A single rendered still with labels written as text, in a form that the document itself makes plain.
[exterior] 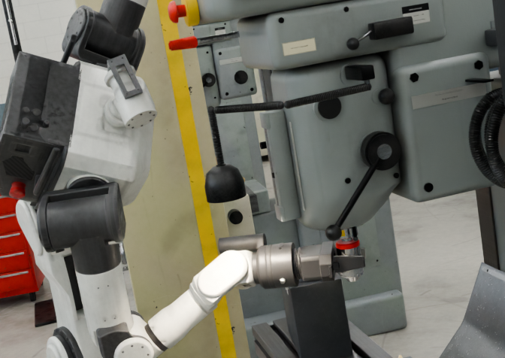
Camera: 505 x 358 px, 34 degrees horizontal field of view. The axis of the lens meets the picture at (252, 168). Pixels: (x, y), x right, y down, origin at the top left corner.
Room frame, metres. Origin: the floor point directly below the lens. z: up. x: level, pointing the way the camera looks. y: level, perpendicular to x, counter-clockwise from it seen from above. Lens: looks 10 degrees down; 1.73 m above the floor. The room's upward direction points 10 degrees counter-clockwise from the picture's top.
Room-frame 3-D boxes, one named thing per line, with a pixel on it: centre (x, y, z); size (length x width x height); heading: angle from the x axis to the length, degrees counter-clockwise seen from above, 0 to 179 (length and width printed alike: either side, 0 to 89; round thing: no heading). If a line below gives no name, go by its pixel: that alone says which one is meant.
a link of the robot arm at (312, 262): (1.61, -0.07, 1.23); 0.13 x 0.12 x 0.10; 169
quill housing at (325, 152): (1.59, -0.17, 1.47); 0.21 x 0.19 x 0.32; 13
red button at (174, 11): (1.54, 0.09, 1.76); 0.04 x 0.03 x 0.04; 13
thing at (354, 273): (1.59, -0.16, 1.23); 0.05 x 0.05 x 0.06
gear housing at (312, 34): (1.60, -0.20, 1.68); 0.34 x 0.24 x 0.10; 103
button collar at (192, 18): (1.54, 0.06, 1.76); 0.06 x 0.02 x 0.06; 13
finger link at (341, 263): (1.56, -0.15, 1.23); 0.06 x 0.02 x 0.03; 79
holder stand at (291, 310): (1.91, -0.09, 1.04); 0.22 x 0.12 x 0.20; 4
